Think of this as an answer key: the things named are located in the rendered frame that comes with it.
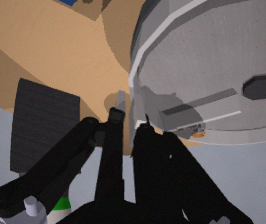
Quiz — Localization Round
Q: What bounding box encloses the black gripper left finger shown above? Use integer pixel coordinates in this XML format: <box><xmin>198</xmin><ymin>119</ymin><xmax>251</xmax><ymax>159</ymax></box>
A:
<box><xmin>0</xmin><ymin>90</ymin><xmax>126</xmax><ymax>224</ymax></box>

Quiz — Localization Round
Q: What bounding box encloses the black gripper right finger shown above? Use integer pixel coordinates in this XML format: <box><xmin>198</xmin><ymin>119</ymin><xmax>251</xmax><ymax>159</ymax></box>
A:
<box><xmin>129</xmin><ymin>93</ymin><xmax>254</xmax><ymax>224</ymax></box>

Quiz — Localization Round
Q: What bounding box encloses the grey round turntable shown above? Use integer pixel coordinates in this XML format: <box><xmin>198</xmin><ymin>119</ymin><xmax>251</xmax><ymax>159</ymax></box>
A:
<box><xmin>128</xmin><ymin>0</ymin><xmax>266</xmax><ymax>145</ymax></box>

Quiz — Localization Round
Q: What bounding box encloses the bronze bushing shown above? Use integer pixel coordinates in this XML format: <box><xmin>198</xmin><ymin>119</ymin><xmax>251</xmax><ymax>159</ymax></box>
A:
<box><xmin>192</xmin><ymin>132</ymin><xmax>205</xmax><ymax>138</ymax></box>

